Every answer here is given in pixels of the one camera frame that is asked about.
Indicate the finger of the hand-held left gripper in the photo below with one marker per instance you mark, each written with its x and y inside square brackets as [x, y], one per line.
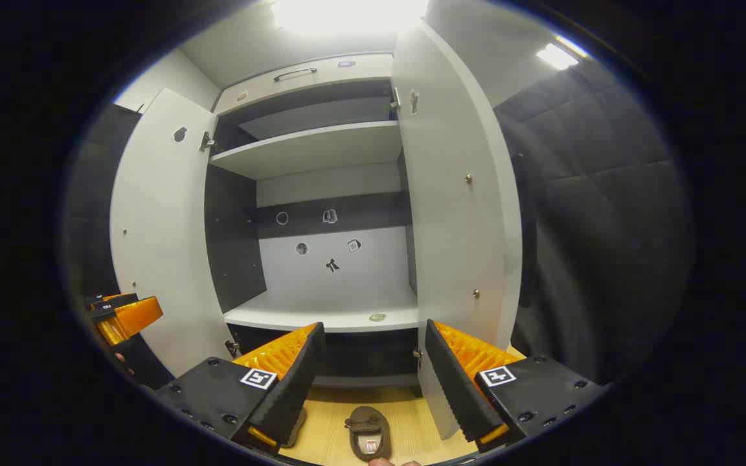
[111, 300]
[133, 317]

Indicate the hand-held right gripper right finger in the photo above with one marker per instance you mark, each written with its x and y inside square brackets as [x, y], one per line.
[454, 382]

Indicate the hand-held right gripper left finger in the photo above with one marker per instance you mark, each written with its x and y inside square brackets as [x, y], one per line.
[295, 382]

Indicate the brown fuzzy shoe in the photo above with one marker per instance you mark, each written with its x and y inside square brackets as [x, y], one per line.
[296, 427]
[368, 433]

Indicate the white shoe cabinet door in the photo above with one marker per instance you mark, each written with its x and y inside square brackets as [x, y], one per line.
[166, 246]
[451, 226]

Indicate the white shoe cabinet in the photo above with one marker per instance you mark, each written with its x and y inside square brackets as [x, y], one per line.
[321, 149]

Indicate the metal door hinge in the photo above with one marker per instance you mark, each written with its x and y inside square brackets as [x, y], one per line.
[418, 358]
[396, 98]
[206, 141]
[232, 348]

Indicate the ceiling light panel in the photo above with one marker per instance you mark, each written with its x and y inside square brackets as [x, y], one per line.
[557, 55]
[347, 13]

